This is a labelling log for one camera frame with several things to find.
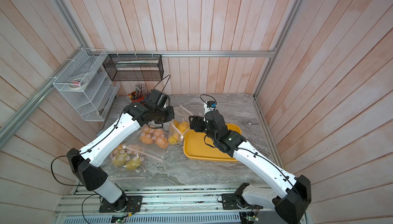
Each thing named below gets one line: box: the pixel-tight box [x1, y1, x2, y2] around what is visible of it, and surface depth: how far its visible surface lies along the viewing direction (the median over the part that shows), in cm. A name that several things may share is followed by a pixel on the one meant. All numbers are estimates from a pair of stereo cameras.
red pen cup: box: [131, 96, 145, 103], surface depth 107 cm
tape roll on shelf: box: [67, 77, 89, 91], surface depth 75 cm
